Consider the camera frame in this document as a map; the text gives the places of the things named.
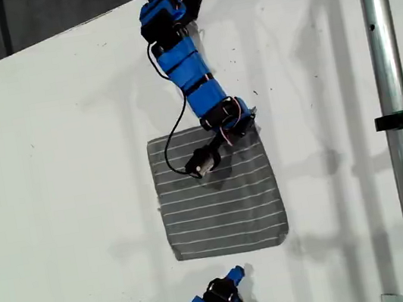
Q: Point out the grey white-striped towel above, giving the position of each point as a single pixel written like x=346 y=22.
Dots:
x=223 y=216

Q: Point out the black camera stalk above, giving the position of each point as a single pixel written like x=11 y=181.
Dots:
x=219 y=143

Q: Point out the black camera box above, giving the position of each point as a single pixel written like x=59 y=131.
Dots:
x=203 y=160

